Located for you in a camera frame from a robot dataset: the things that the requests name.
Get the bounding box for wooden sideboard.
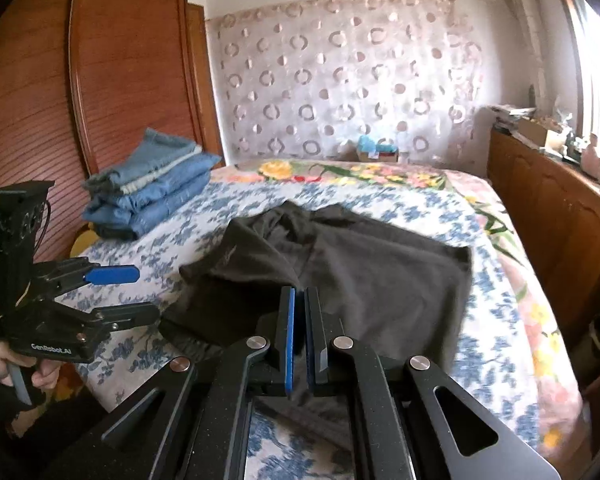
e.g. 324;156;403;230
487;127;600;361

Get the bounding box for circle patterned curtain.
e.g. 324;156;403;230
205;0;486;171

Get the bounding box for blue plush toy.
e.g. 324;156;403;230
357;135;398;162

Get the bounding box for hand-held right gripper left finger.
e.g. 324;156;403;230
45;286;297;480

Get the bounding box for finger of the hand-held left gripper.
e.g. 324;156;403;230
47;262;141;295
97;302;161;333

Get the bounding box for window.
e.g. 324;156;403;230
565;0;600;161

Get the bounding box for light blue folded jeans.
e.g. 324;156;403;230
82;127;203;196

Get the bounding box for person's left hand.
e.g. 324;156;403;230
0;342;63;387

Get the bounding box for wooden wardrobe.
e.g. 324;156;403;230
0;0;226;286

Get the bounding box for colourful floral bedspread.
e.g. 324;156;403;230
70;157;586;461

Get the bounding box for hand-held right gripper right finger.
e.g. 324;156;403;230
304;287;563;480

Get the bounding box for blue floral bed sheet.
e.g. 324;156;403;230
75;180;541;480

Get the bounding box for black pants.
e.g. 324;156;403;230
159;200;475;376

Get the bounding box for stack of papers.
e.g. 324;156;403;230
487;105;537;133

